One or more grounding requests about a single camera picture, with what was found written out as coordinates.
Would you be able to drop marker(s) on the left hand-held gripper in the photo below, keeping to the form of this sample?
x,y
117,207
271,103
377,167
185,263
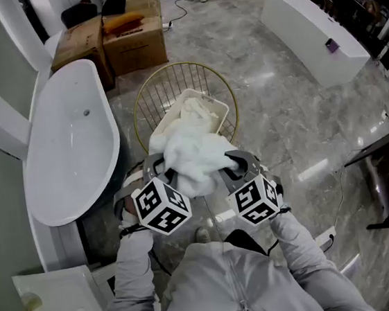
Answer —
x,y
162,207

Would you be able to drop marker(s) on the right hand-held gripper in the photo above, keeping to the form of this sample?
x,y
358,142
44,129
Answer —
x,y
253,200

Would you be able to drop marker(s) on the cream plastic basket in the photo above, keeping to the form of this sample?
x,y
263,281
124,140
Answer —
x,y
169,121

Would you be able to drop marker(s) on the person's left forearm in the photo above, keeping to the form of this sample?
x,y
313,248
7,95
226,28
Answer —
x,y
133,263

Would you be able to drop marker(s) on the person's right forearm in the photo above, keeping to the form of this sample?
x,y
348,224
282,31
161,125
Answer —
x,y
295,241

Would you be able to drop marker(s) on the person's left hand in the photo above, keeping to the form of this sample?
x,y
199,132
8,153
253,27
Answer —
x,y
131,210

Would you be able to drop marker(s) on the white oval bathtub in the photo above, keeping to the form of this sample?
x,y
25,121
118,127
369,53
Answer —
x,y
71,144

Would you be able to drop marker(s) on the white power strip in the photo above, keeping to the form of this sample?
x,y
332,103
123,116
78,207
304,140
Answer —
x,y
324,236
167,24

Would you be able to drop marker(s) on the person's grey jacket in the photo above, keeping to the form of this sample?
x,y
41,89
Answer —
x,y
230,286

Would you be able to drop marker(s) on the white vanity cabinet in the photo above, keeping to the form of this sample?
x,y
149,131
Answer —
x,y
102,277

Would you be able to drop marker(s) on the dark wooden side table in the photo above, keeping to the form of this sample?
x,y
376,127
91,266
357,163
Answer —
x,y
381,144

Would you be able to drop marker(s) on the purple rectangular device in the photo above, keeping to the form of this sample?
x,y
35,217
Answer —
x,y
332,46

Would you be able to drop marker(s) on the orange cushion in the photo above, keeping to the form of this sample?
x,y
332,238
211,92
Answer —
x,y
123,21

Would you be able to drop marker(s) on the white rectangular bathtub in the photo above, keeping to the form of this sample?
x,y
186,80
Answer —
x,y
305,27

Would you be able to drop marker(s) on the black cushion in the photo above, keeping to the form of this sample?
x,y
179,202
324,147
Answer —
x,y
113,4

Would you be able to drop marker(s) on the clear cup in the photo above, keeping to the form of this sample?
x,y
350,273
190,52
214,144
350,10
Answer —
x,y
31,303

